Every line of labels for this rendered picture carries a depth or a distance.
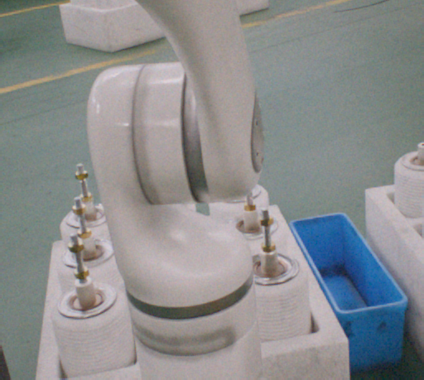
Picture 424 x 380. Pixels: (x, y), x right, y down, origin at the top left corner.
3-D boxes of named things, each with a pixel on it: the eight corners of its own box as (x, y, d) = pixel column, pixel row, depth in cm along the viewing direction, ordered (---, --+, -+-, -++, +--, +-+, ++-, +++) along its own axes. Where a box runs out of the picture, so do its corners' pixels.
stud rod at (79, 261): (89, 284, 89) (78, 231, 86) (87, 288, 88) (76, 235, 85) (81, 284, 89) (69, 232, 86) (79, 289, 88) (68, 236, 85)
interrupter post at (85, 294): (92, 310, 88) (87, 287, 87) (74, 308, 89) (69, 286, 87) (100, 298, 90) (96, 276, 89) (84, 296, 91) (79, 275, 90)
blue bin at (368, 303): (411, 367, 108) (411, 301, 103) (341, 381, 107) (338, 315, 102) (346, 266, 136) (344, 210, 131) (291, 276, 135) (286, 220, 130)
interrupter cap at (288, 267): (267, 250, 96) (267, 245, 96) (311, 267, 91) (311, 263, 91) (228, 275, 92) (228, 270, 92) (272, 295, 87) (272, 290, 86)
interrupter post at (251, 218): (263, 226, 102) (262, 206, 101) (255, 233, 101) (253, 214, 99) (249, 223, 104) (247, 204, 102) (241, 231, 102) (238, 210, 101)
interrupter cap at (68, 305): (101, 324, 85) (99, 319, 85) (46, 318, 87) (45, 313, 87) (127, 289, 91) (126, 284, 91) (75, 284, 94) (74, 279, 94)
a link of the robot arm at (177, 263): (60, 93, 41) (108, 334, 48) (220, 84, 39) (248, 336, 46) (106, 50, 49) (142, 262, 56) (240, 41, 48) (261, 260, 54)
